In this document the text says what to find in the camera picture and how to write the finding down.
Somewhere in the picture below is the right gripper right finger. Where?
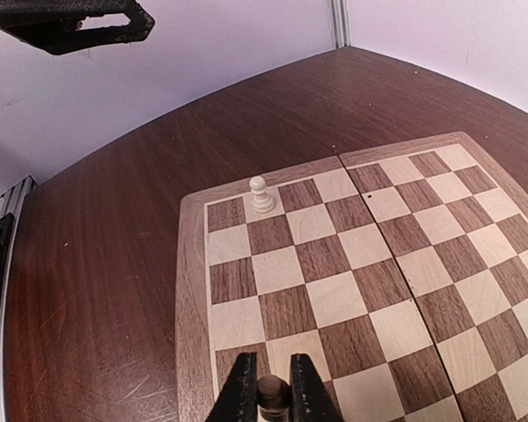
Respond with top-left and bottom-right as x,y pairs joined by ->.
290,353 -> 341,422

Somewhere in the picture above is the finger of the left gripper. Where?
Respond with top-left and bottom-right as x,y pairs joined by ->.
0,0 -> 155,55

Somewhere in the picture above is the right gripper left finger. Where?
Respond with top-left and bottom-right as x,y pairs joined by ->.
205,352 -> 258,422

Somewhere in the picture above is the dark brown pawn piece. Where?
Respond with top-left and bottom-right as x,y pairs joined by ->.
257,375 -> 291,421

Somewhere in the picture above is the wooden folding chess board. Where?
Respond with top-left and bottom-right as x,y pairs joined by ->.
176,132 -> 528,421

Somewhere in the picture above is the front aluminium rail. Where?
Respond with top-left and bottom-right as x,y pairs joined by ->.
0,175 -> 40,422

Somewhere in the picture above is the left aluminium frame post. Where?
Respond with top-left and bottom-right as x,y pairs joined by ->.
329,0 -> 351,48

